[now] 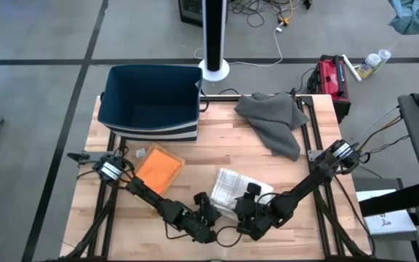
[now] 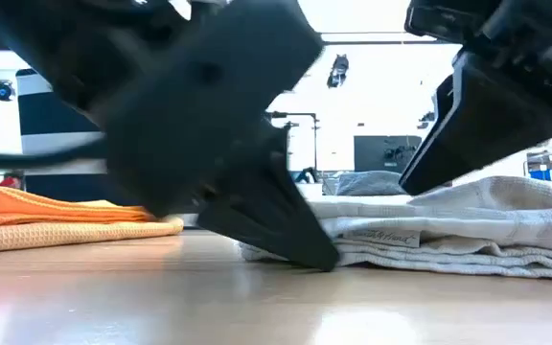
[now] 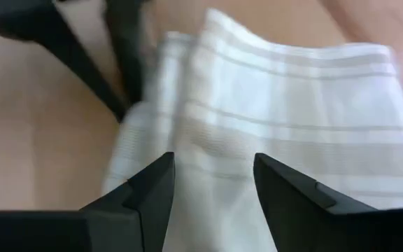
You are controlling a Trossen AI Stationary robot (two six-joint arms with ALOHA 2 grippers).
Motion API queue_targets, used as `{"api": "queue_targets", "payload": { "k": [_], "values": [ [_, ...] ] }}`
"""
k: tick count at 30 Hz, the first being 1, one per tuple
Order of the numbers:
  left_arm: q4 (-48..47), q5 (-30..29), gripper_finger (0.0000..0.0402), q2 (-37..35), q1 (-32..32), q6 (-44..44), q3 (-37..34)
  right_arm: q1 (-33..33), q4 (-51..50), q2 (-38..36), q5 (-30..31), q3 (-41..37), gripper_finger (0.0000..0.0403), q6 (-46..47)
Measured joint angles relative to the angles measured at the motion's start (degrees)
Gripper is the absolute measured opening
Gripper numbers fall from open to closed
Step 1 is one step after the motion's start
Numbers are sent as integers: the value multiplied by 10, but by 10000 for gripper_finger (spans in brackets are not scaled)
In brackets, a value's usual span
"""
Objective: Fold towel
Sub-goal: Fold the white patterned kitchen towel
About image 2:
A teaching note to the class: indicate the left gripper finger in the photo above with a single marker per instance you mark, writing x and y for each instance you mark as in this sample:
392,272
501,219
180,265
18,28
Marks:
199,120

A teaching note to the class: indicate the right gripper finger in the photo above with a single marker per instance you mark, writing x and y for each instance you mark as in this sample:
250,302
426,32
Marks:
487,124

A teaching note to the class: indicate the white towel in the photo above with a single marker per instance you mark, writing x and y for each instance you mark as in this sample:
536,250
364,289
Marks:
472,225

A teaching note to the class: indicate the grey towel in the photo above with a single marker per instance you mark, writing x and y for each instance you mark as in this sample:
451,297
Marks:
372,183

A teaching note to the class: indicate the orange towel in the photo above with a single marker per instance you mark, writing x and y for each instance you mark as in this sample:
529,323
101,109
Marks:
41,208

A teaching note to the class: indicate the tan waffle towel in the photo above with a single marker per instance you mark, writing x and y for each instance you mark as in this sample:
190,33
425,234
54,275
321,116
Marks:
65,235

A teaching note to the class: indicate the black background robot arm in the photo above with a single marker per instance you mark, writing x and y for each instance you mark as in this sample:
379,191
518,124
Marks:
307,175

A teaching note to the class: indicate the navy white striped fabric bin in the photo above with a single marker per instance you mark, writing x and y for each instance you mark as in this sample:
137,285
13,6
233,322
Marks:
51,120

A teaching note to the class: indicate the black bent pipe stand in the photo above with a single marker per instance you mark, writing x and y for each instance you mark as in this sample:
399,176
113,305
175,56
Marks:
300,115

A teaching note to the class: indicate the black monitor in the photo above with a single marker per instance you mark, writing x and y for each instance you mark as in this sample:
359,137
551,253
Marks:
376,151

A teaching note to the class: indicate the black hanging camera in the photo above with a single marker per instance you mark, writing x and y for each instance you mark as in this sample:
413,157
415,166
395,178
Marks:
4,91
427,117
338,72

